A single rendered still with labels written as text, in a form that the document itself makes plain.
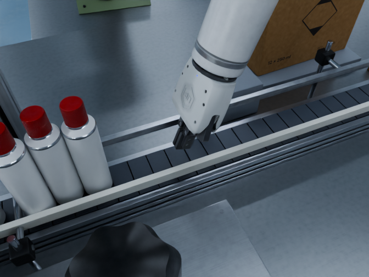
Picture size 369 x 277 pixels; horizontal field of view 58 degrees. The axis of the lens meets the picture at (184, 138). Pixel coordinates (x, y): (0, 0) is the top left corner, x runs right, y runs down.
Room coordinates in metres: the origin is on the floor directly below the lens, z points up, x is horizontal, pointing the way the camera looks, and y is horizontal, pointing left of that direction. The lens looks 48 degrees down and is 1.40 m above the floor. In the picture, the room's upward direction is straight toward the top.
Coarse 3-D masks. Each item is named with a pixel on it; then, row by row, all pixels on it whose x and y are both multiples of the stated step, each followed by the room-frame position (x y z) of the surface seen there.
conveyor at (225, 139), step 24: (336, 96) 0.59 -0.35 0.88; (360, 96) 0.59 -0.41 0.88; (264, 120) 0.52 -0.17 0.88; (288, 120) 0.51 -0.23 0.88; (192, 144) 0.45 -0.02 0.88; (216, 144) 0.45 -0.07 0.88; (240, 144) 0.45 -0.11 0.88; (120, 168) 0.39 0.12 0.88; (144, 168) 0.39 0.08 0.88; (168, 168) 0.39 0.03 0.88; (216, 168) 0.39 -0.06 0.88; (144, 192) 0.33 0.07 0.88; (24, 216) 0.28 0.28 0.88; (72, 216) 0.28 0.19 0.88; (0, 240) 0.24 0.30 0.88
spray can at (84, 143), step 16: (64, 112) 0.33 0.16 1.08; (80, 112) 0.34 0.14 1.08; (64, 128) 0.33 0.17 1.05; (80, 128) 0.33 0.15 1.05; (96, 128) 0.35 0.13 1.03; (80, 144) 0.32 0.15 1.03; (96, 144) 0.33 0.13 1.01; (80, 160) 0.32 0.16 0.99; (96, 160) 0.33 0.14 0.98; (80, 176) 0.33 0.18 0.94; (96, 176) 0.32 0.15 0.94; (96, 192) 0.32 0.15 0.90
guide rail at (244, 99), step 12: (324, 72) 0.58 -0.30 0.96; (336, 72) 0.58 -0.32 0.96; (348, 72) 0.59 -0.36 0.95; (288, 84) 0.54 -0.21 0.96; (300, 84) 0.54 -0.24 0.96; (252, 96) 0.50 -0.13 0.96; (264, 96) 0.51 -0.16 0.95; (228, 108) 0.48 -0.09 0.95; (168, 120) 0.43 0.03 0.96; (120, 132) 0.40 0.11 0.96; (132, 132) 0.40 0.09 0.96; (144, 132) 0.41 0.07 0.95; (108, 144) 0.38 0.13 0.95
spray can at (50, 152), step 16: (32, 112) 0.33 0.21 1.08; (32, 128) 0.31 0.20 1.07; (48, 128) 0.32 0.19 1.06; (32, 144) 0.31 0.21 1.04; (48, 144) 0.31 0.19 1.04; (64, 144) 0.33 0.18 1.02; (48, 160) 0.30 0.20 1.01; (64, 160) 0.31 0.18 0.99; (48, 176) 0.30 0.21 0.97; (64, 176) 0.31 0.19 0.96; (64, 192) 0.30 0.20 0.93; (80, 192) 0.32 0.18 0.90
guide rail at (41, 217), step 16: (336, 112) 0.50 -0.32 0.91; (352, 112) 0.51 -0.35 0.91; (288, 128) 0.46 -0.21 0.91; (304, 128) 0.46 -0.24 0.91; (256, 144) 0.42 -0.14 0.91; (272, 144) 0.43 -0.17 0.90; (192, 160) 0.38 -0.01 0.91; (208, 160) 0.38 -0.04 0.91; (224, 160) 0.39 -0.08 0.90; (144, 176) 0.34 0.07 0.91; (160, 176) 0.34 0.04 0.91; (176, 176) 0.35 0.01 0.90; (112, 192) 0.31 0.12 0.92; (128, 192) 0.32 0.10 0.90; (64, 208) 0.28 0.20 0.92; (80, 208) 0.29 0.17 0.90; (16, 224) 0.25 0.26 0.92; (32, 224) 0.26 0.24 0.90
